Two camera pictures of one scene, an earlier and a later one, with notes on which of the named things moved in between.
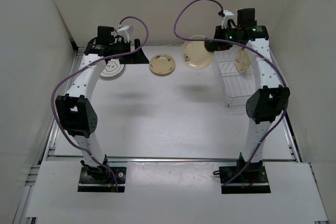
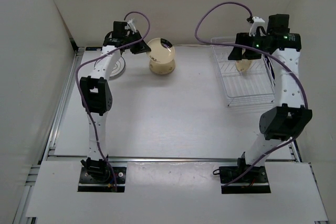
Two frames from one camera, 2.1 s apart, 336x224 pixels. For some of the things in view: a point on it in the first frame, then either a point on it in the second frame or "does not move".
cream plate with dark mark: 195,54 to 159,53
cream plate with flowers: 162,64 does not move
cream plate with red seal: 242,59 does not move
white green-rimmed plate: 113,68 does not move
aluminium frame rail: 81,159 does not move
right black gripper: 218,45 to 235,53
